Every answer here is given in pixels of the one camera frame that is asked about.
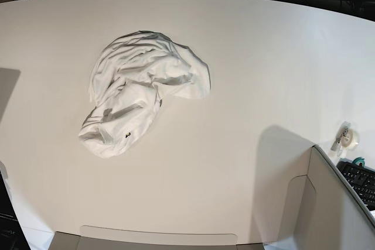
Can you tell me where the grey partition panel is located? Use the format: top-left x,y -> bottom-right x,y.
49,146 -> 374,249

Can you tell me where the white printed t-shirt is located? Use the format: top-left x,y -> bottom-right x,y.
78,31 -> 211,159

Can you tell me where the green tape roll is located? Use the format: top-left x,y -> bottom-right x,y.
352,157 -> 365,167

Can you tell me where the black computer keyboard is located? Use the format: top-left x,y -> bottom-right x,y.
336,162 -> 375,211

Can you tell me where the clear tape dispenser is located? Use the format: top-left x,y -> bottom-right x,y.
330,121 -> 360,158

